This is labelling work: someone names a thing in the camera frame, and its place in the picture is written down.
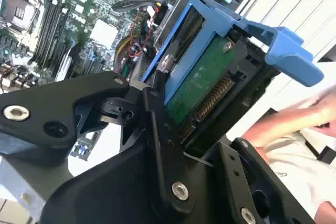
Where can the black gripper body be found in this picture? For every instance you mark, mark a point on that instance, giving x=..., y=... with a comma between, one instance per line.
x=118, y=195

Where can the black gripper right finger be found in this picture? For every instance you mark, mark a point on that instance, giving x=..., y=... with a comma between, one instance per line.
x=236, y=182

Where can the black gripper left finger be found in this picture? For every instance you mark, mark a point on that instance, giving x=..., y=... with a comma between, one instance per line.
x=52, y=103

